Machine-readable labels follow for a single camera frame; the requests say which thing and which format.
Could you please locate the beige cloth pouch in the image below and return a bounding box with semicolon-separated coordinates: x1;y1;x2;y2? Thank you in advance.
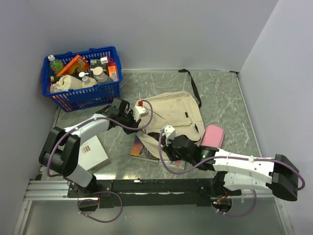
50;75;83;93

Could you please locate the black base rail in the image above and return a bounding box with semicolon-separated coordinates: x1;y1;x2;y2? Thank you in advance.
67;178;242;209

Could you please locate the green soda bottle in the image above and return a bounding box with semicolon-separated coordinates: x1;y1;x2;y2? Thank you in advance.
48;55;64;74

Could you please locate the grey pump bottle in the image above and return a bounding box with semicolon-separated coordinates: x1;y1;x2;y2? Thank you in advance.
90;67;113;85

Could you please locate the white book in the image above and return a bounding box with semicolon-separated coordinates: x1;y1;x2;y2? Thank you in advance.
78;136;110;172

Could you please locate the pink orange carton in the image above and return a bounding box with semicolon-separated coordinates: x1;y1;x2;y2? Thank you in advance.
107;57;119;81

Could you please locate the pink pencil case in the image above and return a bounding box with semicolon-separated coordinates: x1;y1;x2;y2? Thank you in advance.
200;125;224;148

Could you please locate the cream lotion bottle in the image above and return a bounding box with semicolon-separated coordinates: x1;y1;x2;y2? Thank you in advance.
79;72;98;88

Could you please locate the orange snack box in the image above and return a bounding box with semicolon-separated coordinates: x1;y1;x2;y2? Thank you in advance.
56;55;89;76

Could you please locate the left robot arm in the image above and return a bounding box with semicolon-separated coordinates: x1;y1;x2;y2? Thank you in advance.
39;98;146;197

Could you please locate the blue plastic basket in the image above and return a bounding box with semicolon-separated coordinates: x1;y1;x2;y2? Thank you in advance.
41;46;123;112

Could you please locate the black product box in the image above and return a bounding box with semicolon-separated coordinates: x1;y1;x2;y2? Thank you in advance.
89;58;108;75

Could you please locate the floral cover book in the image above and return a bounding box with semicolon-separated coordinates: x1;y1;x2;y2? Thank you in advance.
164;160;186;171

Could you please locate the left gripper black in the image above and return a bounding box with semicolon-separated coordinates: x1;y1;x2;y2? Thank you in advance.
118;109;140;134

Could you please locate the blue Jane Eyre book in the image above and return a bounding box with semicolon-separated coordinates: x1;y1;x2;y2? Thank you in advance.
130;136;159;163

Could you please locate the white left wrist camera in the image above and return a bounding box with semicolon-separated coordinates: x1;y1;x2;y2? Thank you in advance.
133;100;149;121

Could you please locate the cream canvas backpack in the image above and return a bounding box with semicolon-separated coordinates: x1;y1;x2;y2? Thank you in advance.
137;78;205;159

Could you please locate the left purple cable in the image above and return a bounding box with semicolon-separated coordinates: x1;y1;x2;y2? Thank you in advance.
46;99;154;223

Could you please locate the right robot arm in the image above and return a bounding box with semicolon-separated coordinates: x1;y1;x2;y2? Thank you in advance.
158;135;305;202

